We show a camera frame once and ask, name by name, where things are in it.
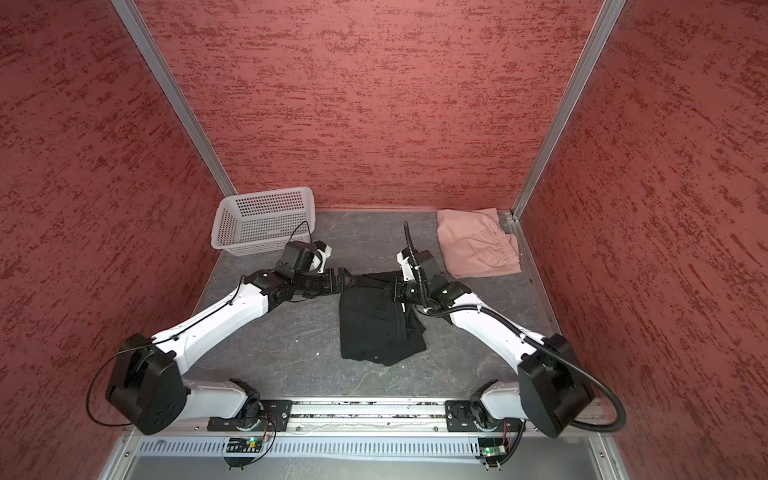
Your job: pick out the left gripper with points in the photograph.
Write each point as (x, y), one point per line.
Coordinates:
(330, 287)

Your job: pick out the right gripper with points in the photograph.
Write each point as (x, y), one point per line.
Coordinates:
(398, 290)

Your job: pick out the black shorts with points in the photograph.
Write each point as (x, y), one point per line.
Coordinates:
(375, 324)

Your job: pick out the pink shorts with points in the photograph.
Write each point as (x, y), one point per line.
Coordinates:
(474, 245)

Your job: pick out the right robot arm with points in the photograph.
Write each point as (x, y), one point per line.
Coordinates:
(551, 389)

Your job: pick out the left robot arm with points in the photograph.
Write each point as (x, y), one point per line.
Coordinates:
(148, 383)

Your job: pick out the white plastic basket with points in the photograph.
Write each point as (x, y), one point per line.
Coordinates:
(262, 222)

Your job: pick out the right circuit board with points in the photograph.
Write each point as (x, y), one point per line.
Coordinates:
(494, 448)

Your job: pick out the circuit board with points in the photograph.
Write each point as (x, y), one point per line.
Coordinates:
(494, 448)
(243, 446)

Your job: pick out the left circuit board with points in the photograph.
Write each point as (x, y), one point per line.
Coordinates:
(243, 446)

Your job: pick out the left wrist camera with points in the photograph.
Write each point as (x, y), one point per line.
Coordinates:
(322, 252)

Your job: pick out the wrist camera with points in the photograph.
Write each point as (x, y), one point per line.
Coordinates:
(403, 260)
(322, 252)

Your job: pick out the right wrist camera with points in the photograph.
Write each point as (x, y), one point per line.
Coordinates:
(403, 260)

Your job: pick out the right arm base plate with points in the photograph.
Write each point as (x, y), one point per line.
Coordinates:
(471, 416)

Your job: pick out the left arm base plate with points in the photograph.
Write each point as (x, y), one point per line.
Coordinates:
(273, 415)

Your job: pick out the slotted white cable duct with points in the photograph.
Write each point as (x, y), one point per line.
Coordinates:
(367, 448)

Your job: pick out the left aluminium corner post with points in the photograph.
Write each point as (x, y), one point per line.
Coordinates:
(138, 30)

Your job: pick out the aluminium corner post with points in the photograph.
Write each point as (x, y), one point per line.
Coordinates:
(138, 30)
(602, 28)

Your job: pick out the right aluminium corner post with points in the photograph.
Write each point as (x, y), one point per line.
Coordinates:
(602, 28)

